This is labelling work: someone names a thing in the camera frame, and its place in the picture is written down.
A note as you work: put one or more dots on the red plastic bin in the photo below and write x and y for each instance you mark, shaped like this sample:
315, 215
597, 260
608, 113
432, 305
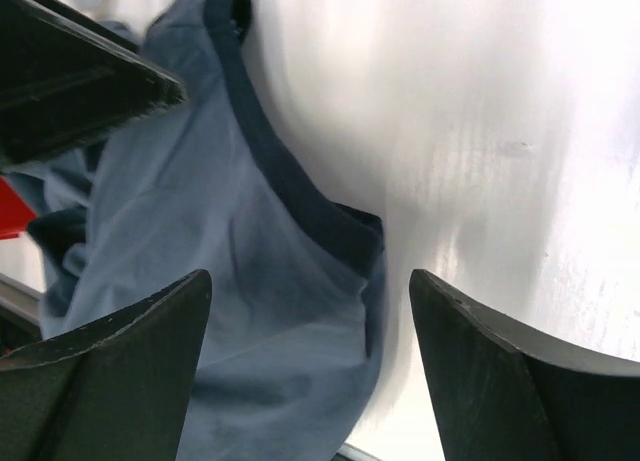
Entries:
15, 215

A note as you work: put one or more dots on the blue tank top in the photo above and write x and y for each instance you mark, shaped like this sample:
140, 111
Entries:
294, 339

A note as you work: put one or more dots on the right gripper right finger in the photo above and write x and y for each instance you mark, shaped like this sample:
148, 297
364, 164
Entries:
503, 390

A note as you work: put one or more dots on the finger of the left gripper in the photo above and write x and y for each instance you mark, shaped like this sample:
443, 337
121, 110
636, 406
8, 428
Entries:
67, 81

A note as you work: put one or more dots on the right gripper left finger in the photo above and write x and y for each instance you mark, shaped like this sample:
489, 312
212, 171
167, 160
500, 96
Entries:
114, 389

